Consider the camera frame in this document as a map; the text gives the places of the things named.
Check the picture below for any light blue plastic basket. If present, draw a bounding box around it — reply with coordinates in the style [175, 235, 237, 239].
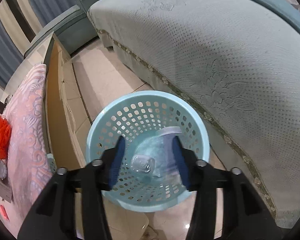
[85, 90, 210, 213]

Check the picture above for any white coffee table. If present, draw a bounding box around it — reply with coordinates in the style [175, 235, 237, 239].
[4, 33, 91, 170]

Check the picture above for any blue fabric sofa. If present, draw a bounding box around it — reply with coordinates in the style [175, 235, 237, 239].
[24, 0, 300, 229]

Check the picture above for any red plastic bag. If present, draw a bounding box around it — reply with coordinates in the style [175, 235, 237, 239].
[0, 114, 12, 159]

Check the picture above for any pink floral table cloth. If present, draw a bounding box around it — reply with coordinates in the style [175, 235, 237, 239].
[0, 64, 52, 237]

